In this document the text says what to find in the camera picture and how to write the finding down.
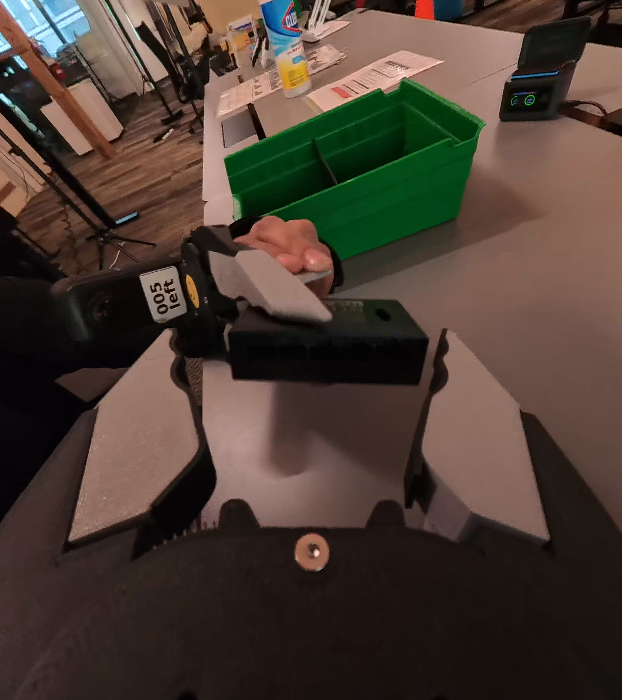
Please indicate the thin bin divider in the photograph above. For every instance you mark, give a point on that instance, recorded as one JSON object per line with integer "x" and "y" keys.
{"x": 324, "y": 161}

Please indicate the printed paper sheet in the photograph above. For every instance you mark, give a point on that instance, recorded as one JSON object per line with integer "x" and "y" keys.
{"x": 267, "y": 82}
{"x": 376, "y": 79}

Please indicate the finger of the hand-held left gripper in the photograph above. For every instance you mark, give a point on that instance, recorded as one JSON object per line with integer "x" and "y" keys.
{"x": 272, "y": 290}

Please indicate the person's dark clothing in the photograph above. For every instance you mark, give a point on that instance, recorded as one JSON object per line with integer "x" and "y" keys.
{"x": 4, "y": 465}

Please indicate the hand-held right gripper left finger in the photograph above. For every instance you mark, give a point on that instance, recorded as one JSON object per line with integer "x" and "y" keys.
{"x": 135, "y": 454}

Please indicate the green plastic bin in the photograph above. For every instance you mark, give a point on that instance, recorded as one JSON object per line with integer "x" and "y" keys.
{"x": 387, "y": 191}

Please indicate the black tripod light stand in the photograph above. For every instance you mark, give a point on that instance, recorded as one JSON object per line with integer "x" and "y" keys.
{"x": 70, "y": 191}

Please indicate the orange traffic cone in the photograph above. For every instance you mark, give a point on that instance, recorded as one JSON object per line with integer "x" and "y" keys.
{"x": 424, "y": 8}

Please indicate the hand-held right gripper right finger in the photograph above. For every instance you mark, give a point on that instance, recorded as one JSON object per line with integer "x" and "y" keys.
{"x": 480, "y": 448}

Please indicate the black network switch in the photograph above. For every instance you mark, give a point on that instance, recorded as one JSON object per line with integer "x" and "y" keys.
{"x": 332, "y": 350}

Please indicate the blue wipes pack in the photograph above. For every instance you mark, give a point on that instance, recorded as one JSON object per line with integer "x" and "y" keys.
{"x": 289, "y": 49}

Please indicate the person's left hand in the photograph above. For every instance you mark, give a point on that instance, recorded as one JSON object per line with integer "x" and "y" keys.
{"x": 289, "y": 240}

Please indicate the small black device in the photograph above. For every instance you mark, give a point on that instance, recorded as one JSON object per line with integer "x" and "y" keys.
{"x": 540, "y": 76}

